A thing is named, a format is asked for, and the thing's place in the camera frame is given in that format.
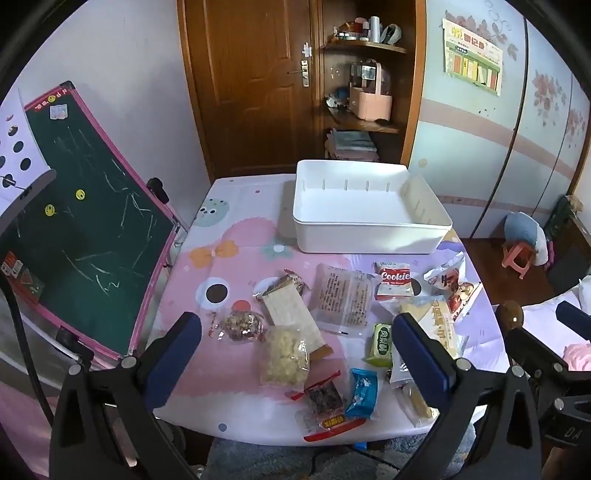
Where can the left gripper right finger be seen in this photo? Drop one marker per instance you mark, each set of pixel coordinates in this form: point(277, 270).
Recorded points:
point(508, 446)

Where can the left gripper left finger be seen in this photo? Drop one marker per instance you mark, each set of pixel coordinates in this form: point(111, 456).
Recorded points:
point(104, 426)

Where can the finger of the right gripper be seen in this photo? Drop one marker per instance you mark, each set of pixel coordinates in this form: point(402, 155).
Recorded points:
point(575, 319)
point(540, 363)

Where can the orange white long packet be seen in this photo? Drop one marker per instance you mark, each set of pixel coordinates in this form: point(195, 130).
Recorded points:
point(435, 318)

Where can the blue foil snack packet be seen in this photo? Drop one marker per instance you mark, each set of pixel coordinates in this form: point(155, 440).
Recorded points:
point(364, 396)

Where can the green pineapple cake packet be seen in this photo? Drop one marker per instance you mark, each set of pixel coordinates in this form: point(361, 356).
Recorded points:
point(380, 351)

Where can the red edged dark snack packet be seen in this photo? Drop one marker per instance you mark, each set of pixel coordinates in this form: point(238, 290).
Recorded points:
point(321, 413)

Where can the red white cookie packet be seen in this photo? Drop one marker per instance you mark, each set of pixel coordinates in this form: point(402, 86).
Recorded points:
point(396, 280)

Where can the round nut snack packet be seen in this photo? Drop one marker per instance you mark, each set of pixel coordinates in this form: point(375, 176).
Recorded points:
point(238, 326)

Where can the yellow crumbly snack bag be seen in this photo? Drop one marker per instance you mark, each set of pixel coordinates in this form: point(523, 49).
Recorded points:
point(283, 358)

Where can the translucent brown cake packet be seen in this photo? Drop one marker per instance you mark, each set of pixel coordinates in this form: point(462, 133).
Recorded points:
point(341, 299)

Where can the mixed nut bar packet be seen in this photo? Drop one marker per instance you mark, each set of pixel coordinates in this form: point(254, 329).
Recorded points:
point(271, 284)

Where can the long beige wafer packet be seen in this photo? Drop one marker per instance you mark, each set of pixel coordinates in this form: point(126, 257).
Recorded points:
point(287, 308)

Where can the brown wooden chair knob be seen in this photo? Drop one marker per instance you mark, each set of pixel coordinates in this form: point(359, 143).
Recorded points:
point(509, 315)

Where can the small pink stool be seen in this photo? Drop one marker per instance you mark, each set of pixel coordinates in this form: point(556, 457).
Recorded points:
point(518, 257)

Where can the pink cartoon tablecloth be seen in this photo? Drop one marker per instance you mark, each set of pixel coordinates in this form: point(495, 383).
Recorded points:
point(244, 232)

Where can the white plastic storage bin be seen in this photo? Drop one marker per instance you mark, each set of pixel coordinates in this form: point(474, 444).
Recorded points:
point(356, 207)

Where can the white perforated board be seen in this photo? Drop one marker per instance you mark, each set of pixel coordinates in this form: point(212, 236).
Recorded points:
point(24, 170)

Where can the folded towels stack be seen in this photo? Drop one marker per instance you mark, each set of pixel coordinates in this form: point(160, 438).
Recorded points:
point(350, 145)

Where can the pink storage basket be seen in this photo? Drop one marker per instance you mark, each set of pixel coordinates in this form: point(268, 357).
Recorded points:
point(370, 96)

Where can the wooden corner shelf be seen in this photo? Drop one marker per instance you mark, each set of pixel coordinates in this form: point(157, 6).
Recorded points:
point(343, 39)

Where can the white cylinder on shelf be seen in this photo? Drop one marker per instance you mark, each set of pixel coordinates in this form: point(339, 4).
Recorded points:
point(375, 29)

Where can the brown wooden door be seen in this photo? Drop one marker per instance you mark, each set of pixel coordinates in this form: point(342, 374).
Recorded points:
point(252, 117)

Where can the green chalkboard pink frame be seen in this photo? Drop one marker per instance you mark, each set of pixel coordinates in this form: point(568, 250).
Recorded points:
point(87, 252)

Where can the wall calendar poster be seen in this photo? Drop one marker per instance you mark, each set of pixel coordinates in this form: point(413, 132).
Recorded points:
point(472, 58)

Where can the silver door handle lock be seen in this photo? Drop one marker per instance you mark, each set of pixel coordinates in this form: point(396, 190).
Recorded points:
point(304, 69)

